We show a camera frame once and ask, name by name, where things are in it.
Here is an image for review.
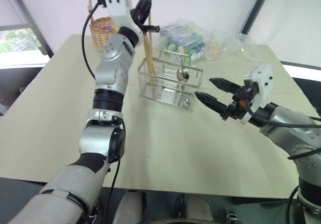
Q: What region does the metal spoon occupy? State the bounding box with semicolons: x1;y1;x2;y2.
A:
176;54;191;84

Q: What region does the window with green view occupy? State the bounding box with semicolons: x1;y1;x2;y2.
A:
0;24;42;54

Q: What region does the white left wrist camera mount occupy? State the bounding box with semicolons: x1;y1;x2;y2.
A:
103;0;144;38

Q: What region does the black window frame bar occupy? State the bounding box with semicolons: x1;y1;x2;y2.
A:
4;0;55;57
240;0;277;35

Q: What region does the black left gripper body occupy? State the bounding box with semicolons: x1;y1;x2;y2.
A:
130;7;148;31

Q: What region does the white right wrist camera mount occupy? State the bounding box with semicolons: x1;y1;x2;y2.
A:
239;63;274;124

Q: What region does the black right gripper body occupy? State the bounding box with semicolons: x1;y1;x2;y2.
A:
225;79;259;121

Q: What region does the wicker basket with handle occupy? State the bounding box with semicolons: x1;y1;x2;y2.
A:
87;0;119;52

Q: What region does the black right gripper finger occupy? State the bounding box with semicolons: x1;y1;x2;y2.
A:
195;92;230;121
209;77;243;94

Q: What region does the plastic bag of coloured items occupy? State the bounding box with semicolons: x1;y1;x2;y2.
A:
154;16;209;62

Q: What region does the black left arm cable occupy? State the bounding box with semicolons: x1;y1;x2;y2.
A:
107;120;126;224
82;0;108;81

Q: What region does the white robot foot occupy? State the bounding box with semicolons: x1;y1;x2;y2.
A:
113;189;147;224
179;193;214;224

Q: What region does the metal wire basket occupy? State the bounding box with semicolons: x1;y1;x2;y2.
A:
137;49;204;113

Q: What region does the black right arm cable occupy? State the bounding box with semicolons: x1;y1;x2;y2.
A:
245;100;321;129
287;185;302;224

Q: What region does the clear empty plastic bag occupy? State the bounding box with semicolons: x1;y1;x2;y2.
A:
204;30;263;62

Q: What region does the wooden chopstick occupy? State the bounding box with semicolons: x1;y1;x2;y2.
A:
146;0;155;74
142;32;153;89

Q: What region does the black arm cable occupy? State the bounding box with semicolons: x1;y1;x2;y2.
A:
287;185;302;224
245;100;321;129
82;0;108;81
107;120;126;224

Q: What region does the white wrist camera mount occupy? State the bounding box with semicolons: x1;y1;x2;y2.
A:
103;0;144;38
239;63;274;124

